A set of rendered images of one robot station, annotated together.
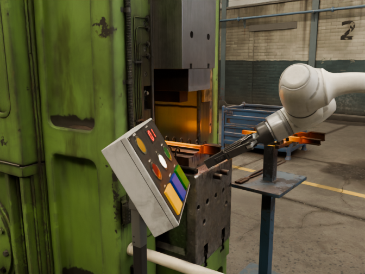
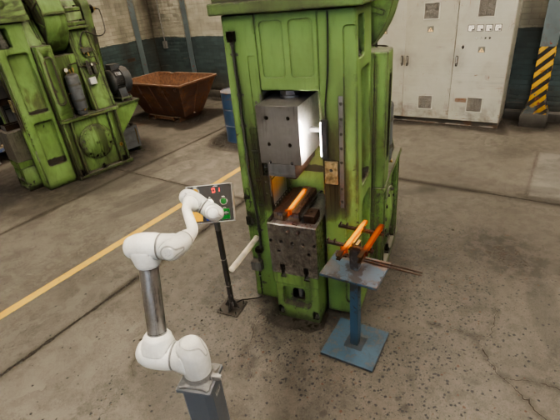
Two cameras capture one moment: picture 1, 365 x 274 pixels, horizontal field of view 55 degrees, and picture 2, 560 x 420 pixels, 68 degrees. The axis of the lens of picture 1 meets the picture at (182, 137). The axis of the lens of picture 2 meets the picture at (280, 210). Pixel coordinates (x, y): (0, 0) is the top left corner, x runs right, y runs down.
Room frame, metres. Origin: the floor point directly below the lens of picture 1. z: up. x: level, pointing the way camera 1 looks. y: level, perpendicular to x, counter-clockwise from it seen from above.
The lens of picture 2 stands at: (1.26, -2.67, 2.45)
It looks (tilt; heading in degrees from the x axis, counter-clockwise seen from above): 29 degrees down; 84
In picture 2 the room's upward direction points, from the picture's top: 6 degrees counter-clockwise
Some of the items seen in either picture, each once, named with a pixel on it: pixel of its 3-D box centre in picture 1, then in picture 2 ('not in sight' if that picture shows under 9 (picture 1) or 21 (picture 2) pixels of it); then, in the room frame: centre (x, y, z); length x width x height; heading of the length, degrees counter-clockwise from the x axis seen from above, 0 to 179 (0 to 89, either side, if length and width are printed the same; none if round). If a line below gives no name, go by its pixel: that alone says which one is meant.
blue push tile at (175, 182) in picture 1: (176, 187); not in sight; (1.05, 0.02, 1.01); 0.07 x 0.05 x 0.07; 173
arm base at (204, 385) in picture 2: not in sight; (202, 373); (0.93, -1.07, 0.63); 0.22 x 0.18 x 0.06; 158
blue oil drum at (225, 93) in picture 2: not in sight; (239, 114); (1.54, 4.70, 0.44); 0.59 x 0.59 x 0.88
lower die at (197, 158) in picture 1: (162, 151); (296, 202); (1.70, 0.10, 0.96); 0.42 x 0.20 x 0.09; 58
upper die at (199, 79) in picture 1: (161, 78); (292, 158); (1.70, 0.10, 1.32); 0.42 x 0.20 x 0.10; 58
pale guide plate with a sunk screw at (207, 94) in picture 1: (206, 85); (331, 172); (1.93, -0.13, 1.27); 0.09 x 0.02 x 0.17; 148
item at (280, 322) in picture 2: not in sight; (292, 317); (1.56, -0.12, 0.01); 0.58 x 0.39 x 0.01; 148
